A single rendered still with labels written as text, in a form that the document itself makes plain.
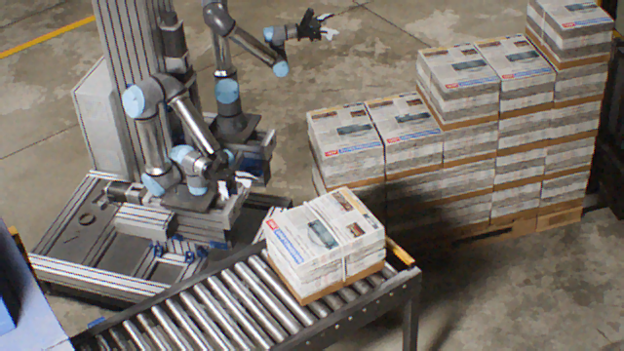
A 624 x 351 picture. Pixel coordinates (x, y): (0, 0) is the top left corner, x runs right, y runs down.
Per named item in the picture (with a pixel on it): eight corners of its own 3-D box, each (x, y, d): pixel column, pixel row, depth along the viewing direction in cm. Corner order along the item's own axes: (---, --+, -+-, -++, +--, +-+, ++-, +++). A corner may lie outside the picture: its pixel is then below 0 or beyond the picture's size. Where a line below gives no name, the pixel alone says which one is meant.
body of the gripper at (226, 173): (237, 190, 310) (216, 176, 316) (237, 171, 305) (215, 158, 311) (222, 198, 305) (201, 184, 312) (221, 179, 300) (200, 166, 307)
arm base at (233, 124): (212, 132, 396) (209, 115, 390) (223, 114, 407) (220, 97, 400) (241, 136, 392) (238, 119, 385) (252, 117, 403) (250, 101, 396)
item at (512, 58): (471, 43, 397) (471, 41, 397) (521, 33, 402) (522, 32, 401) (502, 82, 370) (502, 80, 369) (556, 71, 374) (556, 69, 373)
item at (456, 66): (417, 51, 394) (417, 50, 393) (471, 42, 398) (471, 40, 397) (444, 92, 366) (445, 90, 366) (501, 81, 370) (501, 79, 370)
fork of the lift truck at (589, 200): (435, 237, 442) (435, 231, 439) (601, 196, 455) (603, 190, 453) (441, 249, 434) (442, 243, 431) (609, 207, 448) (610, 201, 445)
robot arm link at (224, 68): (216, 102, 397) (200, 5, 362) (214, 86, 408) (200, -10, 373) (241, 98, 398) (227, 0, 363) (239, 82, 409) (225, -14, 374)
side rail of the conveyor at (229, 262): (340, 218, 364) (339, 198, 356) (347, 224, 360) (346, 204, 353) (67, 361, 311) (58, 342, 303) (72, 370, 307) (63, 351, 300)
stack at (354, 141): (315, 232, 456) (304, 110, 402) (509, 189, 471) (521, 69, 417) (332, 282, 426) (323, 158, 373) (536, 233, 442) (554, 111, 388)
